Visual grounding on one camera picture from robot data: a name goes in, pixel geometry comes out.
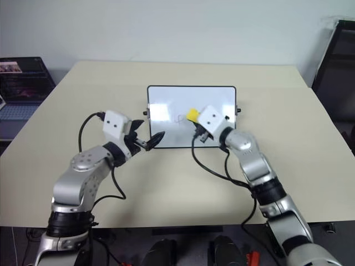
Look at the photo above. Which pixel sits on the small black table knob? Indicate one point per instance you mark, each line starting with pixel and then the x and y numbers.
pixel 330 227

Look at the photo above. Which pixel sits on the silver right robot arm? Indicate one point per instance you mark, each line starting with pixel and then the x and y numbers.
pixel 255 160

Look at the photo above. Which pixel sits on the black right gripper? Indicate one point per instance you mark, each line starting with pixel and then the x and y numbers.
pixel 203 136

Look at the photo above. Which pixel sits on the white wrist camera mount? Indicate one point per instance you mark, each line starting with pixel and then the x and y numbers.
pixel 114 124
pixel 212 117

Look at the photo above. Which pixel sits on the black-framed whiteboard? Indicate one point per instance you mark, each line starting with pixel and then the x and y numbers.
pixel 188 97

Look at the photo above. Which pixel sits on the open laptop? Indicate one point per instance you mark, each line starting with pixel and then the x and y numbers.
pixel 22 83

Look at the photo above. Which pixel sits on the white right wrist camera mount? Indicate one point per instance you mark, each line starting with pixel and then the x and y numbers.
pixel 212 117

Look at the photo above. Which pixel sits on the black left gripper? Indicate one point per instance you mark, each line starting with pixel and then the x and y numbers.
pixel 132 144

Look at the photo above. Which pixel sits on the black chair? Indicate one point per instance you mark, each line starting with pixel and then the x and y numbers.
pixel 337 77

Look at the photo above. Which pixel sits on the dark rounded shape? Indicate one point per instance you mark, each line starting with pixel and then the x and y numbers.
pixel 226 250
pixel 161 253

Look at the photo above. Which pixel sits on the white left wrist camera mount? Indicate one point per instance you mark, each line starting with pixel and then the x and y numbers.
pixel 114 124

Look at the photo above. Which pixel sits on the red plastic object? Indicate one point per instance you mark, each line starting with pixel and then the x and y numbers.
pixel 252 255

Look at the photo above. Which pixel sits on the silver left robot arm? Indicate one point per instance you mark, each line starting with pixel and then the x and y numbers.
pixel 80 177

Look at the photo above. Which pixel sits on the yellow eraser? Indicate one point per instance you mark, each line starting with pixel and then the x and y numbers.
pixel 192 114

